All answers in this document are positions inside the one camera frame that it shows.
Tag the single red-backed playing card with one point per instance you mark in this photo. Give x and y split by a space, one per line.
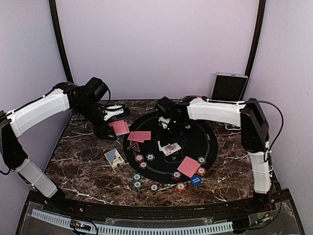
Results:
139 136

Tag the aluminium poker chip case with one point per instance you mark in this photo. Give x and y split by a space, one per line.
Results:
229 86

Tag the red triangular all-in marker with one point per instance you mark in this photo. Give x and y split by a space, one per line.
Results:
134 147

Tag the green poker chip stack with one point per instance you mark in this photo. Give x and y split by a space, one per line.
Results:
137 185

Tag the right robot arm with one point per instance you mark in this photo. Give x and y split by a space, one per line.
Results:
250 118

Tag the red-backed playing card deck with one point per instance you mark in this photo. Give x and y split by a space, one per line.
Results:
120 127

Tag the white slotted cable duct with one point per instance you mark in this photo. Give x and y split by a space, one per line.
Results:
133 227

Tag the left black frame post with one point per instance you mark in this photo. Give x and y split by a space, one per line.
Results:
59 39

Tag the face-up king of diamonds card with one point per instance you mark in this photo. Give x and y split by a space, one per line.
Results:
170 149

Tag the yellow playing card box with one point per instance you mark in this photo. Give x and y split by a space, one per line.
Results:
114 158

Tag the red poker chip stack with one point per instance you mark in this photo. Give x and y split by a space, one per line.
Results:
180 187

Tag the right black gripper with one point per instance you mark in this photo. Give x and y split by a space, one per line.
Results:
165 139

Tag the patterned ceramic plate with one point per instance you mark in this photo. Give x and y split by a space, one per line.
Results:
190 97

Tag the right black frame post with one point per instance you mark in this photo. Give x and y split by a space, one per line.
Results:
256 37

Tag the round black poker mat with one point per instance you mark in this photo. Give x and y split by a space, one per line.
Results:
199 141

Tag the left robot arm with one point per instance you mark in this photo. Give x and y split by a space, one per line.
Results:
64 96

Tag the face-up spades playing card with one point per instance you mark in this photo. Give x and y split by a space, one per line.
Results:
159 146

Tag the blue small blind button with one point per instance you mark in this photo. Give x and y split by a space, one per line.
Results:
196 180

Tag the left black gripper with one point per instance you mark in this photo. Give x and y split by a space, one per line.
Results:
101 131

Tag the black frame post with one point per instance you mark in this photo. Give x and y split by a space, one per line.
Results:
256 37
59 39

